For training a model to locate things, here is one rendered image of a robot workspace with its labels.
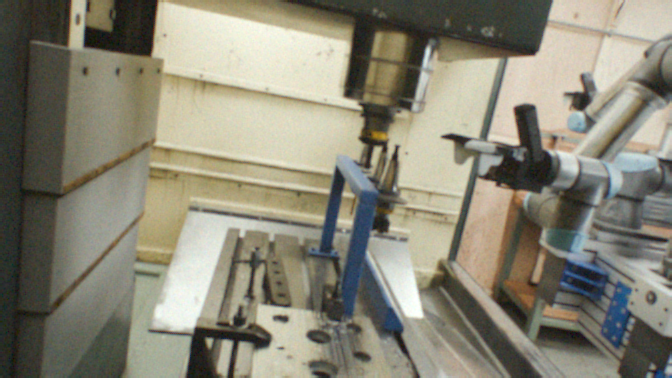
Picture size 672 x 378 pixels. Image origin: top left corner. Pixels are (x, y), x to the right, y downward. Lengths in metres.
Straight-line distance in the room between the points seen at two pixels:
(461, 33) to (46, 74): 0.56
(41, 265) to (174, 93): 1.25
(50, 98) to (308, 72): 1.29
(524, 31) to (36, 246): 0.74
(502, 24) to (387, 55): 0.18
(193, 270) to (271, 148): 0.54
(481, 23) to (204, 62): 1.26
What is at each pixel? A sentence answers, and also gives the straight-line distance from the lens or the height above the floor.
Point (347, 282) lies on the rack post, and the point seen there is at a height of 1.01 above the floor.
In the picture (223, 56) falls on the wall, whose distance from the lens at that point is 1.87.
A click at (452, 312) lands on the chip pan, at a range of 1.97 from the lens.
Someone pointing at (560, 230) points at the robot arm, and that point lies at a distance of 1.08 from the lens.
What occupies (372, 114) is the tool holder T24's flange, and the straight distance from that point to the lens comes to 0.85.
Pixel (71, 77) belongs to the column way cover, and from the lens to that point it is 0.67.
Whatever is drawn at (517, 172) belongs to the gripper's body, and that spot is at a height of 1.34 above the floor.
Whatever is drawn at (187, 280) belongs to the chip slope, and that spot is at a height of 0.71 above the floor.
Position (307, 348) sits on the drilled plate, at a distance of 0.88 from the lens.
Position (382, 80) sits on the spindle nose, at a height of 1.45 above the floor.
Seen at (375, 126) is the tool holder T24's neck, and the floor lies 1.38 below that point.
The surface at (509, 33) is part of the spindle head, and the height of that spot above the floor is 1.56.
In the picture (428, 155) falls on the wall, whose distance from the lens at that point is 1.98.
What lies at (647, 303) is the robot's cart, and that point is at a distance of 1.40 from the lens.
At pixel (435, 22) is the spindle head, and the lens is 0.77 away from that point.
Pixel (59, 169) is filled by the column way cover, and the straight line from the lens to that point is 0.69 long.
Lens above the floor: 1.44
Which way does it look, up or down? 12 degrees down
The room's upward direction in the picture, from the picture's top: 11 degrees clockwise
